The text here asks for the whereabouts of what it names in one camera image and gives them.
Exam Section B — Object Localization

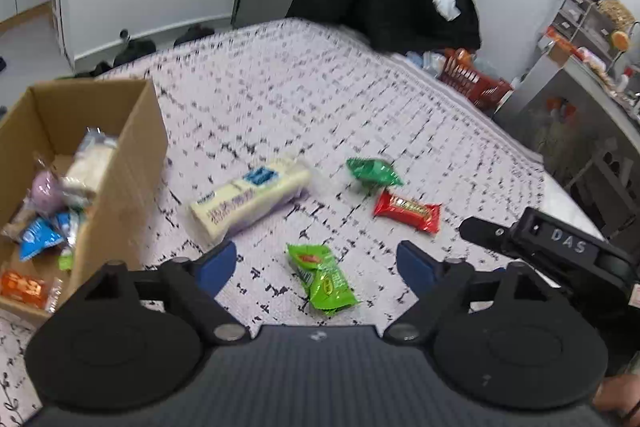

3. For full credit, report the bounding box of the purple round snack packet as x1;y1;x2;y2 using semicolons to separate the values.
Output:
31;171;64;214

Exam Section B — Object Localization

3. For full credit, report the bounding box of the long cream snack packet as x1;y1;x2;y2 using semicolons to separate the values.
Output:
188;155;312;244

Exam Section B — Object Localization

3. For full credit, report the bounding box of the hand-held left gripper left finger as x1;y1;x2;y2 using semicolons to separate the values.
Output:
74;240;252;345

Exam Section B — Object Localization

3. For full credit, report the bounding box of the black shoe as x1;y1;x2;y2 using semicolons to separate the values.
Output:
113;37;157;68
173;25;217;48

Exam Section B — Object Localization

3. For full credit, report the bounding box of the white bed sheet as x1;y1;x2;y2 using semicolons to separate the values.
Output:
537;172;608;240

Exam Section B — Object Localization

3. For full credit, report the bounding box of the blue snack packet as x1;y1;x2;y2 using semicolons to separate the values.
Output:
19;216;69;261

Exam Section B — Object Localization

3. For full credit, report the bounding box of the person's right hand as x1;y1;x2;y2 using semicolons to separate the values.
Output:
592;374;640;414

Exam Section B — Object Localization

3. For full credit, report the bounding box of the light green snack packet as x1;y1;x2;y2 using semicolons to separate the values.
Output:
306;266;359;316
287;243;334;282

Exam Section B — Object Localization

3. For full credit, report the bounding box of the brown cardboard box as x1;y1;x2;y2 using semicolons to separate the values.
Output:
0;78;169;324

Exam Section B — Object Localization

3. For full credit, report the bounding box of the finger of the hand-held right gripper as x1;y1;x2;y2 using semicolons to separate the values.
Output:
459;216;524;259

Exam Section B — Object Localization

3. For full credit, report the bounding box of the clear white snack packet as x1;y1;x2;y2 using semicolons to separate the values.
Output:
64;128;119;208

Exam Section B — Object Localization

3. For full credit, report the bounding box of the dark green snack packet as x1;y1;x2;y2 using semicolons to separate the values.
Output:
346;156;404;190

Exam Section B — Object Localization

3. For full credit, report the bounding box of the white desk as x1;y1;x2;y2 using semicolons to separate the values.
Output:
492;53;640;239

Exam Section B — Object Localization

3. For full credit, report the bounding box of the pale blue cloth bundle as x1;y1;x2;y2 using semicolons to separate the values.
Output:
404;50;447;78

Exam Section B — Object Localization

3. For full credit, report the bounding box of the orange snack packet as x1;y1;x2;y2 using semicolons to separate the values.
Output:
0;270;49;309

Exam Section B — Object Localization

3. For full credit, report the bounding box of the grey desktop drawer unit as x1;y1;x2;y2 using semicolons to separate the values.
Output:
552;0;619;64

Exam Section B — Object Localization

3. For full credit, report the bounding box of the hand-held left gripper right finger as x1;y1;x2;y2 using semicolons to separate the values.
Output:
382;240;553;343

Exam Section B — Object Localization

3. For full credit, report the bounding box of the red snack bar packet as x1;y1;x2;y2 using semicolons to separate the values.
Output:
373;189;442;235

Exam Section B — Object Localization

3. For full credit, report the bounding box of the dried flower bunch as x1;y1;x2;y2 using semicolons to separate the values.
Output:
597;0;637;34

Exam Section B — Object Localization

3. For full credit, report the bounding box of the red plastic basket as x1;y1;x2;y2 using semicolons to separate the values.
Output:
438;48;514;111

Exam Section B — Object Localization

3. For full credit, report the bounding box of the small clear snack packet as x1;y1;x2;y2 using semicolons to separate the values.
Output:
46;278;64;311

